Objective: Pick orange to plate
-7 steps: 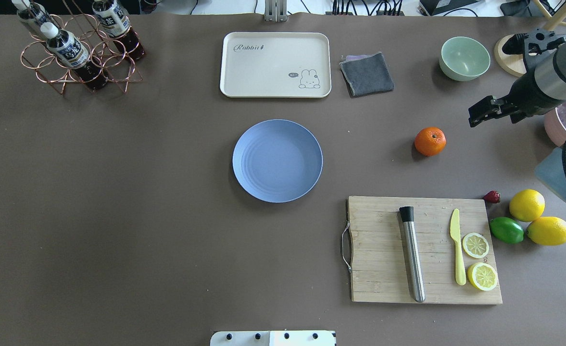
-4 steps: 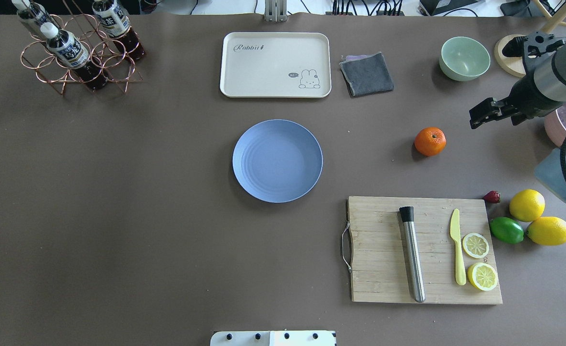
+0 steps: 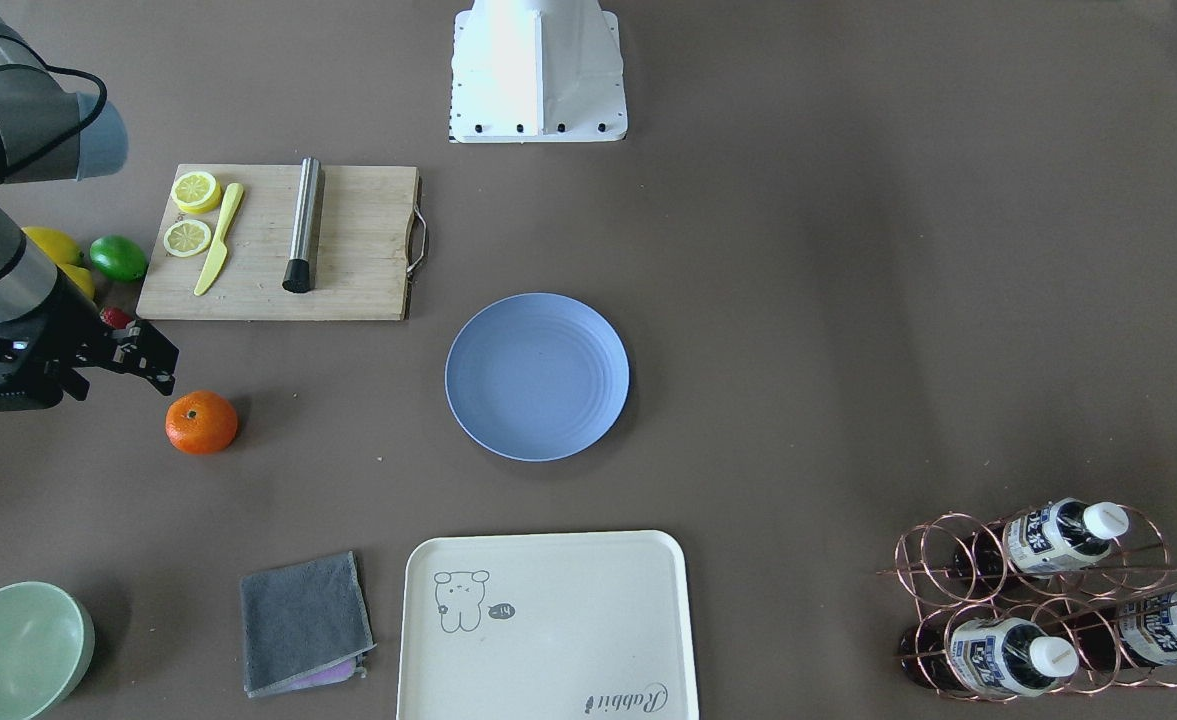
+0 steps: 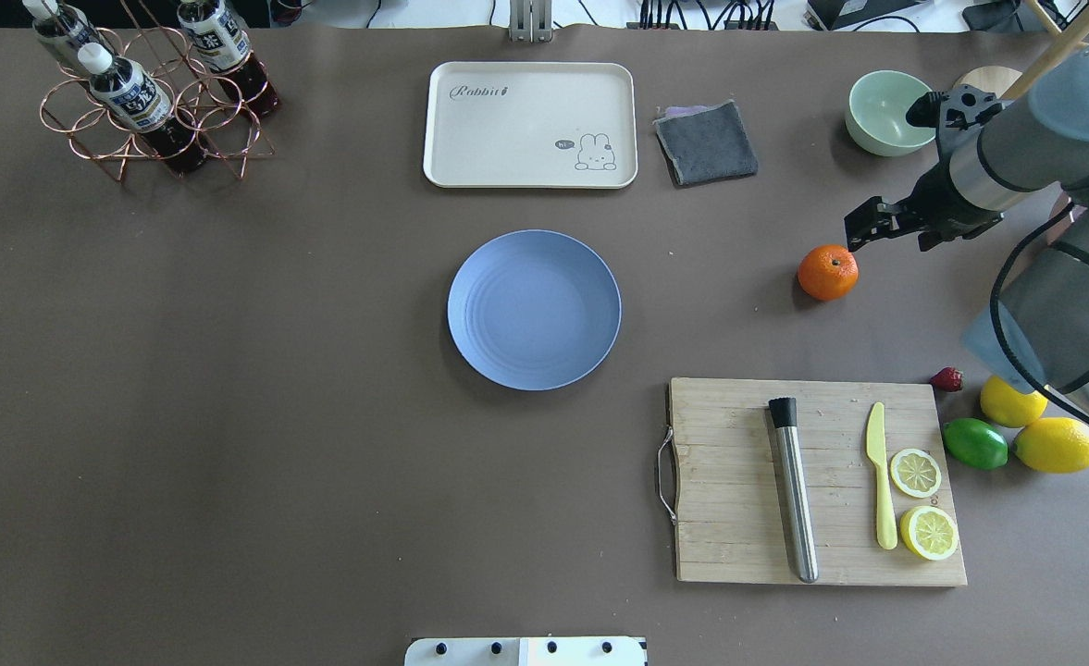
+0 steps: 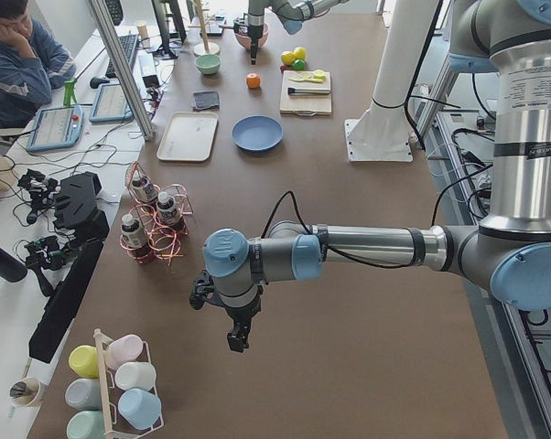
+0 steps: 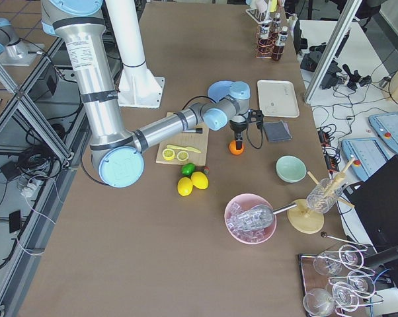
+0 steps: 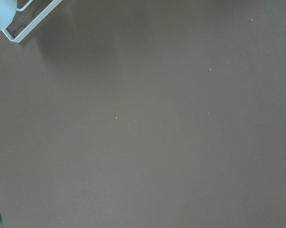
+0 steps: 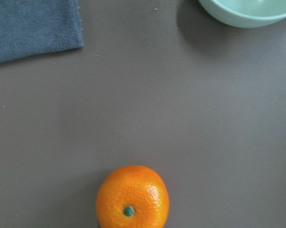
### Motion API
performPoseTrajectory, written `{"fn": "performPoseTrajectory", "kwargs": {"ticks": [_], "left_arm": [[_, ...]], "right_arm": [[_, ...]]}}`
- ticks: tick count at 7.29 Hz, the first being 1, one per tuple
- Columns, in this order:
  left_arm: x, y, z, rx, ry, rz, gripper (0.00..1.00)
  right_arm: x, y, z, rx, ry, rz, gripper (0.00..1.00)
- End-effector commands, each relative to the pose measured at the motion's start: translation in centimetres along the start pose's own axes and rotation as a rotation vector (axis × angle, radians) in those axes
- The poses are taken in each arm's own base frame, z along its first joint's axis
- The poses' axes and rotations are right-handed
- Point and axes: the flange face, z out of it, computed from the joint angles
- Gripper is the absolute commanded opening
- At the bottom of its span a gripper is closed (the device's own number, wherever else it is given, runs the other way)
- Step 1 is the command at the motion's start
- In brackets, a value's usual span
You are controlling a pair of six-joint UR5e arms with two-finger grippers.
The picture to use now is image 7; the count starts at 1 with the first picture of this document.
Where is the white wire cup rack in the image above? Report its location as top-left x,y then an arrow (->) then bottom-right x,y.
1,0 -> 62,44

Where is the light blue cup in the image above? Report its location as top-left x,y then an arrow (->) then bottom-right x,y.
0,0 -> 17,31

